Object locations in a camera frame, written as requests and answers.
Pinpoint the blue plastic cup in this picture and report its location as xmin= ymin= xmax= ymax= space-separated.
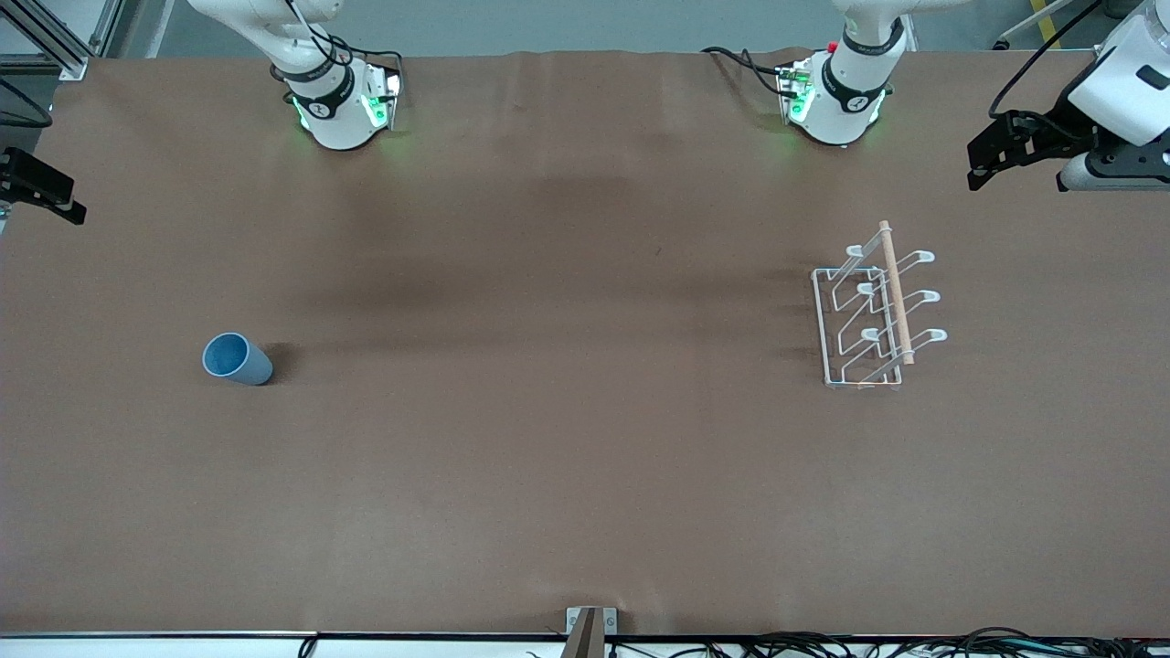
xmin=202 ymin=332 xmax=273 ymax=387

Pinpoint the white thin tube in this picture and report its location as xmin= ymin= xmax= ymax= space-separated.
xmin=994 ymin=0 xmax=1080 ymax=51

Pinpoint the brown table mat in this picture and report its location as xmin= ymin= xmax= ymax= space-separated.
xmin=0 ymin=46 xmax=1170 ymax=638

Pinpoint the brown mounting bar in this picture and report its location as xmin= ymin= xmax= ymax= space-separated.
xmin=559 ymin=608 xmax=606 ymax=658

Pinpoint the black left arm wrist cable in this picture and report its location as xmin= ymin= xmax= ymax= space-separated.
xmin=987 ymin=0 xmax=1107 ymax=120

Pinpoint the black arm wrist cable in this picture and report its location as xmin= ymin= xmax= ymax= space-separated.
xmin=0 ymin=78 xmax=53 ymax=129
xmin=987 ymin=0 xmax=1107 ymax=120

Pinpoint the black right arm wrist cable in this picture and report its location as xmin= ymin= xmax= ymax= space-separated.
xmin=0 ymin=78 xmax=53 ymax=129

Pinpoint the aluminium frame profile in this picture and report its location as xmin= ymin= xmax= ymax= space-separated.
xmin=0 ymin=0 xmax=90 ymax=81
xmin=90 ymin=0 xmax=126 ymax=58

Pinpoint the white wire cup holder rack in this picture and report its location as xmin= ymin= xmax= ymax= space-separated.
xmin=811 ymin=219 xmax=949 ymax=391

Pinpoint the black left arm base cable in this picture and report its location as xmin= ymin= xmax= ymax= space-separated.
xmin=702 ymin=46 xmax=798 ymax=98

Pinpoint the black arm base cable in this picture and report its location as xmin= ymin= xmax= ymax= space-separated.
xmin=702 ymin=46 xmax=798 ymax=98
xmin=270 ymin=0 xmax=405 ymax=101

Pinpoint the black right arm base cable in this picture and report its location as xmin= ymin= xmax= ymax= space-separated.
xmin=270 ymin=0 xmax=405 ymax=101

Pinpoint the black cable bundle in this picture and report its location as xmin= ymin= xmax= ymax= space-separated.
xmin=603 ymin=626 xmax=1170 ymax=658

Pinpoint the small metal bracket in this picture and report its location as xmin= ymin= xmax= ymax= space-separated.
xmin=565 ymin=607 xmax=619 ymax=636

